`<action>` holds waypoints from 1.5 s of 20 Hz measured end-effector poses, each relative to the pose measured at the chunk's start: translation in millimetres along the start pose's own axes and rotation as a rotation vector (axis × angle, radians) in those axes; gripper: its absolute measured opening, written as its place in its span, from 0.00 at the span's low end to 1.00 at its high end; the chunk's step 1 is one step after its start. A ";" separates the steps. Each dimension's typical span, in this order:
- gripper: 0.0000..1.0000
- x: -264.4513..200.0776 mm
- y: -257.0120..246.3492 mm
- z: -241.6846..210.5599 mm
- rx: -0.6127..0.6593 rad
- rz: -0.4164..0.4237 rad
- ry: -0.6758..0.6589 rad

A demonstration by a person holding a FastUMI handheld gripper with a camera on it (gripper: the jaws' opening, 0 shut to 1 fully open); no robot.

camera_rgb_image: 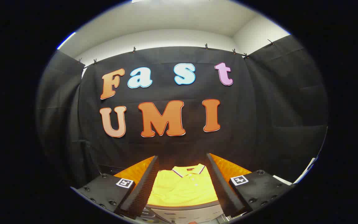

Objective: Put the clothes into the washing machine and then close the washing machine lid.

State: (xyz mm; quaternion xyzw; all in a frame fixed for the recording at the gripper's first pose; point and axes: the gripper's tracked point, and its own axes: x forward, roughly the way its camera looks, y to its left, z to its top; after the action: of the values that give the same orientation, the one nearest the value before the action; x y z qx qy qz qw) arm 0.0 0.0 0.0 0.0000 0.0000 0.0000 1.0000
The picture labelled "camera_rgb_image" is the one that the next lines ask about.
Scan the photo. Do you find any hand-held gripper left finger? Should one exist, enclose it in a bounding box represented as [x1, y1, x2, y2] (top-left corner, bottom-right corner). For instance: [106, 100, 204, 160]
[70, 156, 160, 220]

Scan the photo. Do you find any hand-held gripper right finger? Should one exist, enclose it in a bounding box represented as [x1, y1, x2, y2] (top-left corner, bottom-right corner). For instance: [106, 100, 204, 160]
[206, 153, 294, 218]

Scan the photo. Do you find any grey washing machine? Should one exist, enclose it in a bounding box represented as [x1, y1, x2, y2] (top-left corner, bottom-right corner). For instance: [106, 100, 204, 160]
[142, 208, 157, 223]

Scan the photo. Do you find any yellow polo shirt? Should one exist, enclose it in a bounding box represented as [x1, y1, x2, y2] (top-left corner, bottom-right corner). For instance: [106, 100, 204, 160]
[147, 164, 218, 208]

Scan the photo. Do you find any white paper sheet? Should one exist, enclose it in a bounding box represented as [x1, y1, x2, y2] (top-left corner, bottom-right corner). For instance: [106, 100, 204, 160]
[272, 157, 318, 186]

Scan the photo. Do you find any black backdrop cloth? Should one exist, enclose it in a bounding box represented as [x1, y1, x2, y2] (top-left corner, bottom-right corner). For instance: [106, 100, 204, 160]
[36, 35, 328, 187]

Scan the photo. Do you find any row of black cloth clips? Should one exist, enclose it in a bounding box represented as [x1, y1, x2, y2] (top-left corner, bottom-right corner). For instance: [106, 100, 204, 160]
[77, 39, 275, 66]

